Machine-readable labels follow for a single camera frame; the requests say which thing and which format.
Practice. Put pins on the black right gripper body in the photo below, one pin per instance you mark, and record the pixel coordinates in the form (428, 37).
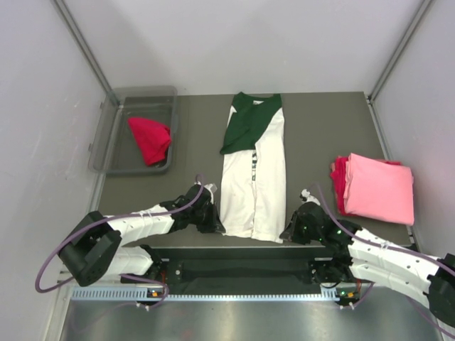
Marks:
(299, 232)

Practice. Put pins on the pink t-shirt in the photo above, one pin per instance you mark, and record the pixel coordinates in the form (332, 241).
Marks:
(379, 190)

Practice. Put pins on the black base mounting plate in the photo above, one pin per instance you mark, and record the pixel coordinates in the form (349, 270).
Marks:
(305, 264)

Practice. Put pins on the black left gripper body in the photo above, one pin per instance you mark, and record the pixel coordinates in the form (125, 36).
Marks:
(205, 219)

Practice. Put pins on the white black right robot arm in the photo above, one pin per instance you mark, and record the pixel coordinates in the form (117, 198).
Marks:
(360, 254)

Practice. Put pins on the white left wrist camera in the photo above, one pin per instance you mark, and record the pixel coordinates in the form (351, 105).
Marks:
(212, 187)

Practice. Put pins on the white and green t-shirt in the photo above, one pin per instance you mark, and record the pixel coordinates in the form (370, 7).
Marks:
(253, 198)

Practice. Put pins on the right aluminium frame post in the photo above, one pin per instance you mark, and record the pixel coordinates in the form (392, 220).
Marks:
(405, 39)

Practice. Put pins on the clear grey plastic bin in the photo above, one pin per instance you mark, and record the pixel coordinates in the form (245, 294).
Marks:
(114, 149)

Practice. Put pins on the crimson red t-shirt in bin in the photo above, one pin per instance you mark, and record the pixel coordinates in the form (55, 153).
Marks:
(152, 137)

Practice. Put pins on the aluminium frame post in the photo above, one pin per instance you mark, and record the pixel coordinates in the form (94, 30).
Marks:
(68, 19)
(405, 39)

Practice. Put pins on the left aluminium frame post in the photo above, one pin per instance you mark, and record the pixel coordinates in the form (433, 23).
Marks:
(68, 19)

